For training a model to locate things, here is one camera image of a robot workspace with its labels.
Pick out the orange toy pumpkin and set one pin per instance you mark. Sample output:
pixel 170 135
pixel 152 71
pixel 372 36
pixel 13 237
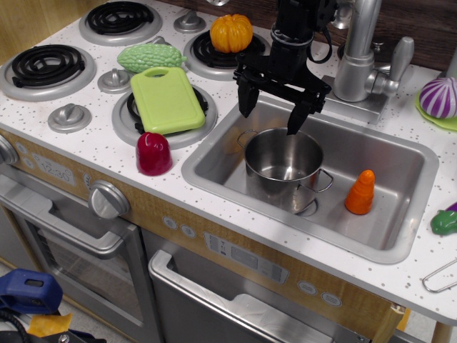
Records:
pixel 231 33

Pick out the green purple toy eggplant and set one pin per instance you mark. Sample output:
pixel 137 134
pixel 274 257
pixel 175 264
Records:
pixel 444 222

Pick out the stainless steel pot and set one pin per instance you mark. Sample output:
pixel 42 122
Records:
pixel 283 170

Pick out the green toy bitter gourd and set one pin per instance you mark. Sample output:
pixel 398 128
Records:
pixel 141 57

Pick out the toy dishwasher door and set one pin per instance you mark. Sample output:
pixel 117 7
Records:
pixel 200 301

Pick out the back left stove burner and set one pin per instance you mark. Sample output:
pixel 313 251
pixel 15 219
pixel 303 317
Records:
pixel 120 23

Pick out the yellow cloth scrap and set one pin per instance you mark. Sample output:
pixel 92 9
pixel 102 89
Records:
pixel 43 325

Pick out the silver toy faucet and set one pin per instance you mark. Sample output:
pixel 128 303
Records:
pixel 359 90

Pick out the blue clamp tool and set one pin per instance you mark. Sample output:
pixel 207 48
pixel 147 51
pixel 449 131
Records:
pixel 29 292

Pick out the back right stove burner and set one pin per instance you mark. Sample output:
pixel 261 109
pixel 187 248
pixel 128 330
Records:
pixel 204 60

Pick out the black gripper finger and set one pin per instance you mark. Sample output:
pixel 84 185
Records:
pixel 247 96
pixel 298 116

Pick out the toy oven door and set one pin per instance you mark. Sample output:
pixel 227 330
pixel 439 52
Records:
pixel 99 263

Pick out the purple white toy onion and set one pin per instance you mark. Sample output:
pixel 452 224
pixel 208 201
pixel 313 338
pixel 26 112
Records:
pixel 438 98

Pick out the metal wire handle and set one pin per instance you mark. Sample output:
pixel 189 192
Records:
pixel 441 279

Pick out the far left stove burner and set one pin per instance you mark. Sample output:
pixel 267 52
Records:
pixel 47 72

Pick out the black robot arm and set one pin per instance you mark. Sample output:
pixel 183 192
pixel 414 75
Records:
pixel 300 34

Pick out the dark red toy vegetable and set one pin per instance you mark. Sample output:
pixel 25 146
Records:
pixel 153 154

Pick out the silver stovetop knob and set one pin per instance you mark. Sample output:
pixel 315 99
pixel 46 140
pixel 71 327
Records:
pixel 159 40
pixel 115 81
pixel 189 23
pixel 69 118

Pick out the silver oven dial knob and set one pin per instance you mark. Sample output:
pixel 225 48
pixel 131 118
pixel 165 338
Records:
pixel 106 201
pixel 7 152

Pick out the light green cutting board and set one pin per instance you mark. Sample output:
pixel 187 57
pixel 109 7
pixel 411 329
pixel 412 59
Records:
pixel 166 101

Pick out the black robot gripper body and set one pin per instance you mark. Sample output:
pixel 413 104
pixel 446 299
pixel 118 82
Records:
pixel 284 72

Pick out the orange toy carrot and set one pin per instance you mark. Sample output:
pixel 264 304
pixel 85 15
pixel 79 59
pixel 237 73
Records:
pixel 360 197

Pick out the stainless steel sink basin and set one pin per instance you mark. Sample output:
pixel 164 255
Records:
pixel 405 172

